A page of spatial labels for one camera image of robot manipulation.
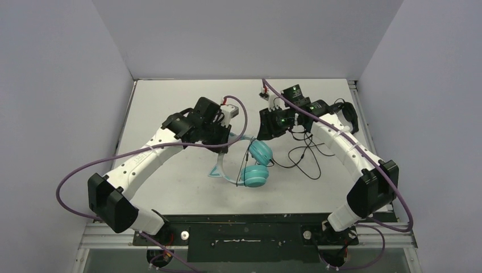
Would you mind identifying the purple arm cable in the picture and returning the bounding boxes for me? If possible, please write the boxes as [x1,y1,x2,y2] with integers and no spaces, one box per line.
[55,94,248,273]
[261,78,414,272]

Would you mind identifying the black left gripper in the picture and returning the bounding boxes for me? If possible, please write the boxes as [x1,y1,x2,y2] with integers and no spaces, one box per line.
[200,118,231,154]

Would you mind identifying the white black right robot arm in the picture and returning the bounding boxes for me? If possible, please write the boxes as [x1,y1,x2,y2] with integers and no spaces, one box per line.
[257,82,399,243]

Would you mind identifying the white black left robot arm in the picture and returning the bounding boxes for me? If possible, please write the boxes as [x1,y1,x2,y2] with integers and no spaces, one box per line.
[88,97,245,245]

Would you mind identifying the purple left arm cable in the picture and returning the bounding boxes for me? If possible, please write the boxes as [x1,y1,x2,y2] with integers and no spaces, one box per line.
[55,94,248,273]

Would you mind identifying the black cable pink green plugs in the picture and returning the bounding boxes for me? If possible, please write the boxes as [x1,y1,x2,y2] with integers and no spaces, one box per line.
[269,129,335,180]

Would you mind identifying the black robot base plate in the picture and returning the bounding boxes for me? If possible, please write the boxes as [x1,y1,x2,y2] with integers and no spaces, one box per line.
[153,213,359,263]

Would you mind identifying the thin black earbud cable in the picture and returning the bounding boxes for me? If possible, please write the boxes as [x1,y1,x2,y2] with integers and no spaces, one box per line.
[235,147,276,187]

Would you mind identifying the teal cat ear headphones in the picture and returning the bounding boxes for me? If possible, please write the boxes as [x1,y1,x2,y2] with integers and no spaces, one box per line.
[208,133,273,188]

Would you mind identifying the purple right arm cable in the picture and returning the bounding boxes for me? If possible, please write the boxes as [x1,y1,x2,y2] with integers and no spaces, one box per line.
[261,78,414,272]

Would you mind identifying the black over-ear headset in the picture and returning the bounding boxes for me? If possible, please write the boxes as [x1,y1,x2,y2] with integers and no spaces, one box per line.
[330,100,359,134]

